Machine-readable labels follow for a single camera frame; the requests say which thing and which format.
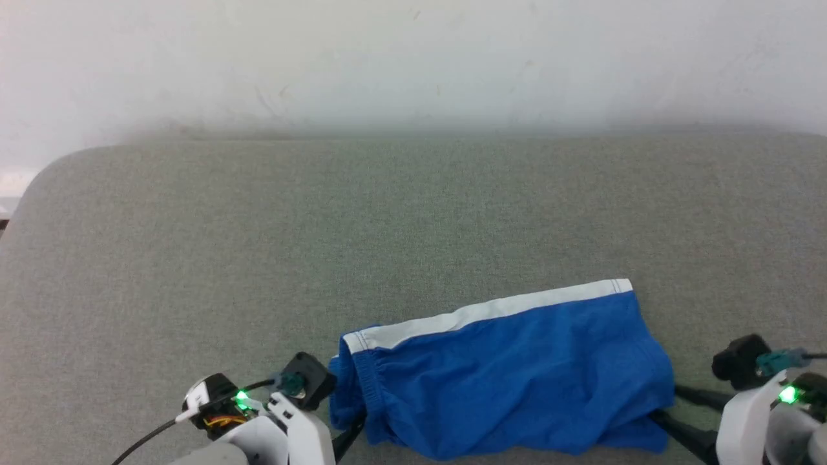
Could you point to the blue shorts with white trim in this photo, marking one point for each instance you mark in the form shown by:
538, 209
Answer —
517, 381

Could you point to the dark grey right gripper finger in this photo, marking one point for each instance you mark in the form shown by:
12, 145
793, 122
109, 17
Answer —
691, 439
704, 397

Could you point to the grey fabric sofa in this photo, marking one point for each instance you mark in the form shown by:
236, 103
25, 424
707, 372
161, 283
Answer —
387, 245

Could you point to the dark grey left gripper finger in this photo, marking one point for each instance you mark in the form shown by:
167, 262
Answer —
349, 436

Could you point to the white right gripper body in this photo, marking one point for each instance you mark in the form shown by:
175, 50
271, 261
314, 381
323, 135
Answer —
743, 426

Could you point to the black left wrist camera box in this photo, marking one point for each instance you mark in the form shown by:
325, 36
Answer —
313, 381

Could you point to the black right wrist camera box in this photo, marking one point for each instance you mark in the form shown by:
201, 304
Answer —
736, 361

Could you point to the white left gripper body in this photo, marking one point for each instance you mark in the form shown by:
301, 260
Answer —
310, 436

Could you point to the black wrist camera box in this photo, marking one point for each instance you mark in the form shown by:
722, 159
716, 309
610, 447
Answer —
313, 381
736, 361

